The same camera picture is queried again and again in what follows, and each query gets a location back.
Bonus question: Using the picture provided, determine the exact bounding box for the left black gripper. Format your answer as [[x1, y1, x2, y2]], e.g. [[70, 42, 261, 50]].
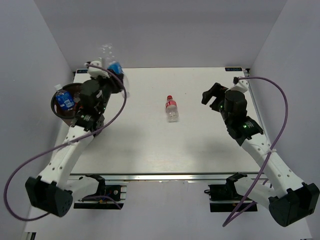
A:
[[90, 69, 124, 113]]

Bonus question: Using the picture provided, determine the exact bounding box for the crushed light blue label bottle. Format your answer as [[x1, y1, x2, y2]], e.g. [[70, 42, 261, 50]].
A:
[[98, 43, 130, 98]]

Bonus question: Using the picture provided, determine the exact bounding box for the small red label bottle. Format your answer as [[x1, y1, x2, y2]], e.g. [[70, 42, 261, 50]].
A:
[[165, 95, 179, 123]]

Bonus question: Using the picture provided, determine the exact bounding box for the dark blue label bottle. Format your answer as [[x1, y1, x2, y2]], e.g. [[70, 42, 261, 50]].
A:
[[55, 84, 75, 111]]

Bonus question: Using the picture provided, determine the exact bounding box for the tall red label bottle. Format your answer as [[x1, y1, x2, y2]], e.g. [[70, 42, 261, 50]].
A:
[[73, 92, 80, 104]]

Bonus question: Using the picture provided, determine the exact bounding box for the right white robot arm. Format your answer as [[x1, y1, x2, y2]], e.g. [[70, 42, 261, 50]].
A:
[[201, 80, 320, 227]]

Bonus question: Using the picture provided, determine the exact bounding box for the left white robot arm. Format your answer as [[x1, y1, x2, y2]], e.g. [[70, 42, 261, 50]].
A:
[[25, 69, 125, 217]]

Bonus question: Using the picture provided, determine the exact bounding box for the brown round bin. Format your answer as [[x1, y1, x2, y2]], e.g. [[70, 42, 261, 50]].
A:
[[50, 83, 82, 126]]

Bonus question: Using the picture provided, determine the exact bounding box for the right blue table sticker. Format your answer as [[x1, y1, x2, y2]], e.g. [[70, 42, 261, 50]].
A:
[[224, 67, 243, 72]]

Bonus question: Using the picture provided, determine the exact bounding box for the blue table sticker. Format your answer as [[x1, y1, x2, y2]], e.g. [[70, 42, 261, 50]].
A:
[[224, 67, 243, 72], [76, 69, 88, 74]]

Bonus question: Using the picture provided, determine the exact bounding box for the left blue table sticker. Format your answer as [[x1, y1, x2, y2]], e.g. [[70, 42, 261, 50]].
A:
[[76, 69, 88, 74]]

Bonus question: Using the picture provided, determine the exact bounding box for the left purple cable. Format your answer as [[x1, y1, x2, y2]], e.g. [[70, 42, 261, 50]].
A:
[[3, 62, 128, 221]]

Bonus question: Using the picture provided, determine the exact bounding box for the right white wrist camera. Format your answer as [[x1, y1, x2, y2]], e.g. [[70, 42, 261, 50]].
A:
[[230, 77, 249, 94]]

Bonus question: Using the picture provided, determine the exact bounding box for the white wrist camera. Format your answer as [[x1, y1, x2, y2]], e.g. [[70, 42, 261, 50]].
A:
[[230, 77, 249, 94], [84, 57, 110, 79]]

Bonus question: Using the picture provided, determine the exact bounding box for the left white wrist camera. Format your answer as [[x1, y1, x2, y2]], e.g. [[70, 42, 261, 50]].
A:
[[84, 57, 110, 79]]

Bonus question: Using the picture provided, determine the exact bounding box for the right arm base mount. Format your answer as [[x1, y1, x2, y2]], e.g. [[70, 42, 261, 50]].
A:
[[204, 173, 248, 213]]

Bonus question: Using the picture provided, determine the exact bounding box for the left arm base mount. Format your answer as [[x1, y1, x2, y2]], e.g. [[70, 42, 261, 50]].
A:
[[65, 174, 127, 210]]

